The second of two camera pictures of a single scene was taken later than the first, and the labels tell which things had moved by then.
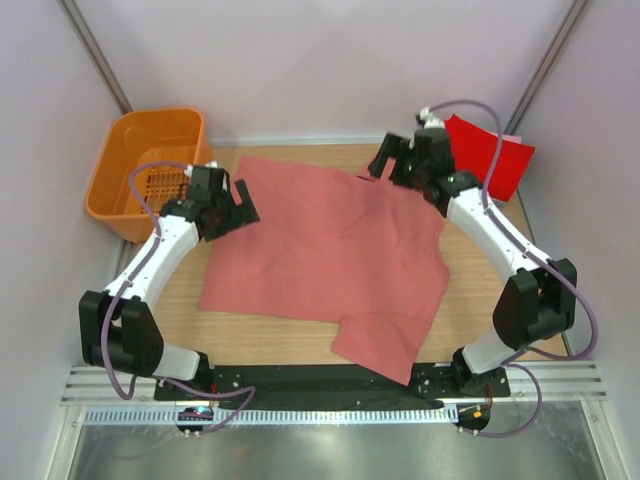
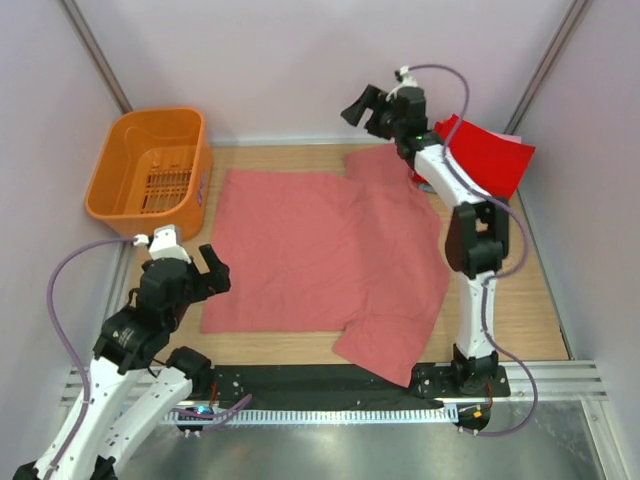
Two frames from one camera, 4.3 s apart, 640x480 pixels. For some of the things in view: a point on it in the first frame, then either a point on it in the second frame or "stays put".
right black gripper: [388, 149] to [370, 98]
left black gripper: [240, 214] to [216, 280]
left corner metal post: [74, 17] stays put
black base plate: [331, 383] stays put
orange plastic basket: [132, 137] stays put
